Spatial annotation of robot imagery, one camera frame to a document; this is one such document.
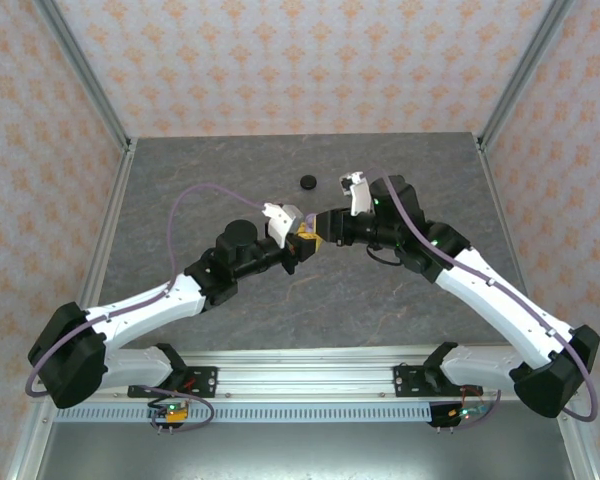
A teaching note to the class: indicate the black earbud charging case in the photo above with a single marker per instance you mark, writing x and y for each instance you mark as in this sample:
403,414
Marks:
308,182

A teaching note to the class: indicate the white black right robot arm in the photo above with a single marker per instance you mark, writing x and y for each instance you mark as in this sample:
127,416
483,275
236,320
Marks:
505,305

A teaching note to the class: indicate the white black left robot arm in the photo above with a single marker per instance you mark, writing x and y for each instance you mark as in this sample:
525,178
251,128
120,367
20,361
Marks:
140,307

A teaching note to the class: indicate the grey metal base panel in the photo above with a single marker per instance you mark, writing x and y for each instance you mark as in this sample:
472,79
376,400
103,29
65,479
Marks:
305,450

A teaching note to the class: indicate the aluminium table side rail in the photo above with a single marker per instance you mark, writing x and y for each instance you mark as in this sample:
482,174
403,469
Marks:
484,160
112,210

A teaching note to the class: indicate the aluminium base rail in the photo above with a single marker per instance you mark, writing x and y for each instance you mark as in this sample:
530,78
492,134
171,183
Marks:
305,380

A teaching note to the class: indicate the aluminium frame post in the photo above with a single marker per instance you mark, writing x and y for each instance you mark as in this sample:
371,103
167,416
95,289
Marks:
80,65
520,75

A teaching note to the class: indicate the aluminium lower frame rail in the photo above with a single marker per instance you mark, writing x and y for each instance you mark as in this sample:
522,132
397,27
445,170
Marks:
27,450
577,450

